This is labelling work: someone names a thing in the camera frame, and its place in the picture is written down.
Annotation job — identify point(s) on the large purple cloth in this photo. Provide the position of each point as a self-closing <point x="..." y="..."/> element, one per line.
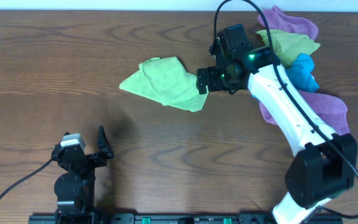
<point x="332" y="110"/>

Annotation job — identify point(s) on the olive green cloth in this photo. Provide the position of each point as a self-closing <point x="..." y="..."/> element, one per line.
<point x="287" y="46"/>

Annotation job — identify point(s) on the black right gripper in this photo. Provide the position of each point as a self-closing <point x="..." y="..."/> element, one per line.
<point x="212" y="84"/>

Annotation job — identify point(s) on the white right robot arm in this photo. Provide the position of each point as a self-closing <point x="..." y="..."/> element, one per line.
<point x="323" y="159"/>

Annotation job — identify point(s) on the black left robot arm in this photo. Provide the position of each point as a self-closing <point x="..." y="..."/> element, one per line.
<point x="75" y="188"/>

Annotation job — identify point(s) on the purple cloth at top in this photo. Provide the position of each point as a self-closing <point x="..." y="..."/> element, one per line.
<point x="277" y="19"/>

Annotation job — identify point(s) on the light green cloth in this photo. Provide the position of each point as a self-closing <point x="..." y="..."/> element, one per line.
<point x="166" y="81"/>

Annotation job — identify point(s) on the blue cloth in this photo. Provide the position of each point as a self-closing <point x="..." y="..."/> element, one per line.
<point x="300" y="74"/>

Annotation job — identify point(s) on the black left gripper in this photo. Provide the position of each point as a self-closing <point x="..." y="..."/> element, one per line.
<point x="100" y="160"/>

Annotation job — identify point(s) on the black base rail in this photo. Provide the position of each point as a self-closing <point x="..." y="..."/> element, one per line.
<point x="128" y="218"/>

